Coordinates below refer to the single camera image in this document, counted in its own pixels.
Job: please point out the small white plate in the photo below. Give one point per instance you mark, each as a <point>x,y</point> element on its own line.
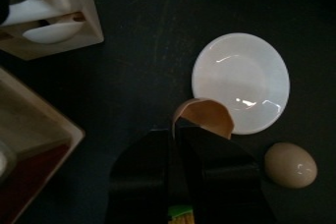
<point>241,82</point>

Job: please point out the white bowl in rack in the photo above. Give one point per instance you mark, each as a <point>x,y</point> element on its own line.
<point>29,10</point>

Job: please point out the wooden tray box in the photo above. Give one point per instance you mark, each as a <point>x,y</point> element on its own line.
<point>31,142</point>

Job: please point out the beige toy egg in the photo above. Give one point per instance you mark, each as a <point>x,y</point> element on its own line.
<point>290,165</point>

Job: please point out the white dish in rack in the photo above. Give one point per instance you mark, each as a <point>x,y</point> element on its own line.
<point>53,33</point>

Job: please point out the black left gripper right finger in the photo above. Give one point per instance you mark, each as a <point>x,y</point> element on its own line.
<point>223,175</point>

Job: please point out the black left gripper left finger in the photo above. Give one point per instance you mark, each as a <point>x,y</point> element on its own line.
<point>138,175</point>

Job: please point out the wooden dish rack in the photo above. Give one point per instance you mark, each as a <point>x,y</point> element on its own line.
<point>66,39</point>

